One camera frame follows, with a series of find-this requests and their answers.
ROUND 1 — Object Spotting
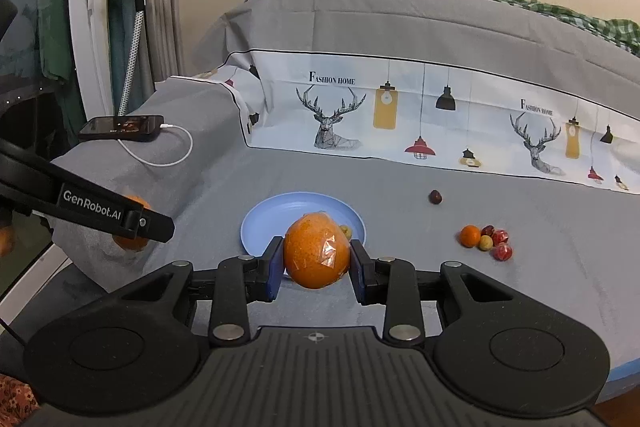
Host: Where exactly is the plastic-wrapped large orange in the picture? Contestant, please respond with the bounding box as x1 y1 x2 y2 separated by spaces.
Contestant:
283 212 351 291

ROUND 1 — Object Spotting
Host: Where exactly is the light blue plate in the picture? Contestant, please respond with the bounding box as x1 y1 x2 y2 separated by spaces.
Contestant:
240 191 369 259

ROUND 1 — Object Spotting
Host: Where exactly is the black smartphone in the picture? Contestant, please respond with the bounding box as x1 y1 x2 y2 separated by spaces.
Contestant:
78 115 165 143

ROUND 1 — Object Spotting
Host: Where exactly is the white charging cable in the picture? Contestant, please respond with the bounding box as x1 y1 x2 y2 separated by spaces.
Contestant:
119 123 195 168

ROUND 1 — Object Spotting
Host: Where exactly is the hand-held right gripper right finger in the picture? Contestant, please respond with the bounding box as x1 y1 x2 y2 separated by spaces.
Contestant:
350 239 527 344

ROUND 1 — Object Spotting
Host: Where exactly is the floral cloth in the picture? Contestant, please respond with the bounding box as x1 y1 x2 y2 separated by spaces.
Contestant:
0 373 42 427

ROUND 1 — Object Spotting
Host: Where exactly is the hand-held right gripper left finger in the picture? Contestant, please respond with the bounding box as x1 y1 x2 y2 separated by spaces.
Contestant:
107 236 286 346

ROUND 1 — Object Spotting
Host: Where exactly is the white round frame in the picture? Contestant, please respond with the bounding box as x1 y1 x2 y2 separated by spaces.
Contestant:
66 0 122 120

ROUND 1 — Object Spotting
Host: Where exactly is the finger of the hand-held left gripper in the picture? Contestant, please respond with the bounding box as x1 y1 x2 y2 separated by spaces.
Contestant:
120 208 176 244

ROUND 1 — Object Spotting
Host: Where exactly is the grey printed quilt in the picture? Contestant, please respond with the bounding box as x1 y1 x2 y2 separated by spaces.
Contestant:
7 0 640 408

